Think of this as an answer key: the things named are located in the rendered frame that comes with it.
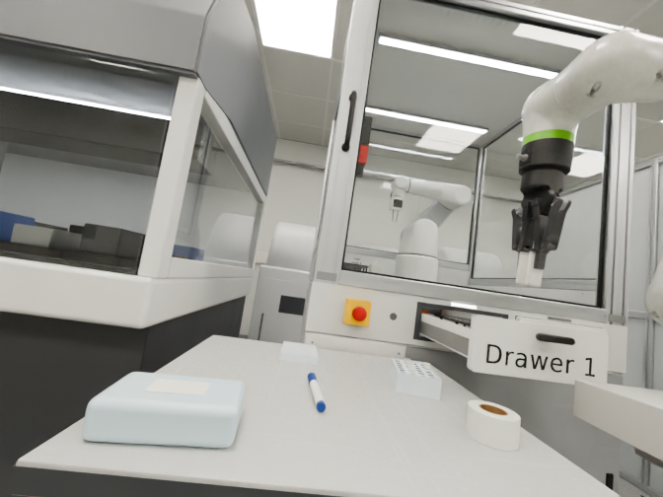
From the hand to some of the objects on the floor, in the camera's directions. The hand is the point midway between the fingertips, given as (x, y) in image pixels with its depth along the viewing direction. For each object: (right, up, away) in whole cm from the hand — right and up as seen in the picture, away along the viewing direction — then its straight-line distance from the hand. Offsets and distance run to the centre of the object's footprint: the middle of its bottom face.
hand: (530, 269), depth 62 cm
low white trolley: (-51, -96, -13) cm, 110 cm away
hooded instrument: (-187, -82, +43) cm, 209 cm away
